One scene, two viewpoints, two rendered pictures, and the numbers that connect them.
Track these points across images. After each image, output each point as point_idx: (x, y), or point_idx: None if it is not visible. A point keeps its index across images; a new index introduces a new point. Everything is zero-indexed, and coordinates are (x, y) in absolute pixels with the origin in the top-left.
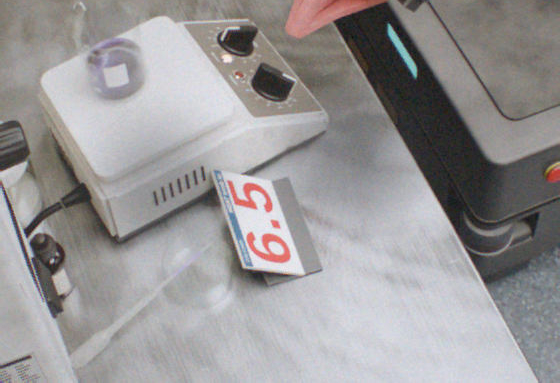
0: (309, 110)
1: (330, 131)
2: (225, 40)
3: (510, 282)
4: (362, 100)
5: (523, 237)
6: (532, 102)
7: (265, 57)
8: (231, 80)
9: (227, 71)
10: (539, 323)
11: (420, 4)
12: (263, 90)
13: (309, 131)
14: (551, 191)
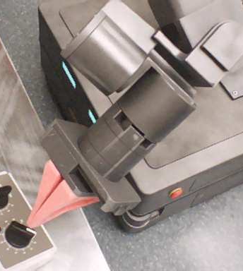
0: (44, 250)
1: (58, 253)
2: None
3: (146, 230)
4: (79, 227)
5: (155, 217)
6: (164, 158)
7: (16, 205)
8: None
9: None
10: (162, 253)
11: (126, 209)
12: (13, 241)
13: (44, 262)
14: (172, 199)
